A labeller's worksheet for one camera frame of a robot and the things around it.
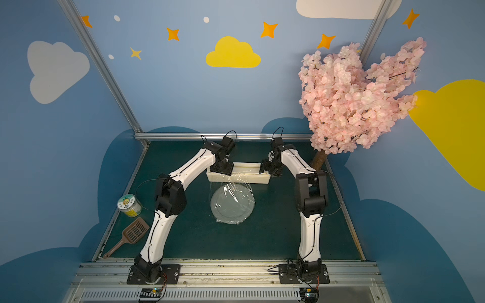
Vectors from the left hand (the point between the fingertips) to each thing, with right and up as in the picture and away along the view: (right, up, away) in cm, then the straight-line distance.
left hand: (224, 168), depth 98 cm
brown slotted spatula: (-41, -30, -14) cm, 53 cm away
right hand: (+24, -2, +3) cm, 24 cm away
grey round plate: (+5, -18, -4) cm, 19 cm away
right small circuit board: (+36, -49, -24) cm, 66 cm away
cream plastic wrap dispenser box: (+10, -3, 0) cm, 10 cm away
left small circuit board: (-27, -49, -24) cm, 61 cm away
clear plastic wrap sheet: (-6, -10, 0) cm, 12 cm away
